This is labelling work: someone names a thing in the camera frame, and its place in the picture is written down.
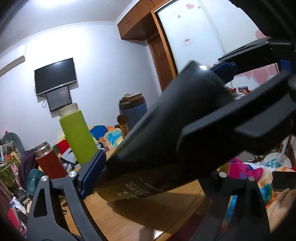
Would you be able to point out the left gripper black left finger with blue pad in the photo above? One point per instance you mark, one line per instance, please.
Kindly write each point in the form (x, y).
(46, 219)

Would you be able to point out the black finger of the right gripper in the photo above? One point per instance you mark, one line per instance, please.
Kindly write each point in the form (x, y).
(245, 62)
(255, 123)

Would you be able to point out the black thermos bottle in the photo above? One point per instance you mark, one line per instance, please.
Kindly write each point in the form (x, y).
(147, 162)

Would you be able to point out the dark teal faceted cup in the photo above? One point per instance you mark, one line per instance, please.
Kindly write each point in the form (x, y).
(34, 177)

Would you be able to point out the red thermos bottle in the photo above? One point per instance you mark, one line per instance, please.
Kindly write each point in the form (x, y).
(49, 162)

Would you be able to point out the colourful bed blanket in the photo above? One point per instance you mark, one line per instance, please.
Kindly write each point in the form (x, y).
(106, 138)

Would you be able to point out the dark purple clothing pile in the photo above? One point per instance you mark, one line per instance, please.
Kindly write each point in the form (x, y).
(28, 163)

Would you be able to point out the white wardrobe with hearts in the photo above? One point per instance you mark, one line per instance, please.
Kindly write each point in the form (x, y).
(205, 30)

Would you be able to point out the green tall bottle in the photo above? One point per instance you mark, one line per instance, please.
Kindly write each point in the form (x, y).
(77, 133)

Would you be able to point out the blue tumbler with brown lid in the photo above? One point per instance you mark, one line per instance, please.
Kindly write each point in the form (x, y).
(132, 108)

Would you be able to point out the brown wooden door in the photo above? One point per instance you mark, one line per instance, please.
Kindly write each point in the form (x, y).
(165, 73)

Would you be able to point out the brown overhead cabinet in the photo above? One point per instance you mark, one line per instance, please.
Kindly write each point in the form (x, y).
(139, 23)

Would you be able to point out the white air conditioner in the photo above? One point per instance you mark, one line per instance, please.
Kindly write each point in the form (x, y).
(12, 65)

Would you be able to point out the small wall monitor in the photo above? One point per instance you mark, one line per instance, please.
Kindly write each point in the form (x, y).
(58, 98)

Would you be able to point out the black wall television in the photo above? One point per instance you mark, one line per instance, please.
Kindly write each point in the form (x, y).
(54, 75)

